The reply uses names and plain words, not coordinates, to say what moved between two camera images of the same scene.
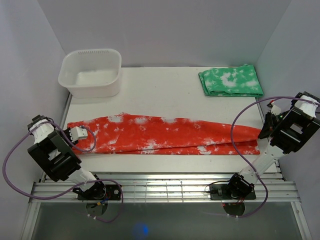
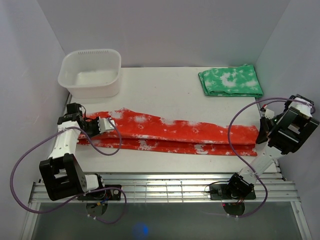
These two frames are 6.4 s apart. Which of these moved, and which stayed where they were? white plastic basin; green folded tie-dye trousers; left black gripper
Moved: left black gripper
Stayed: white plastic basin; green folded tie-dye trousers
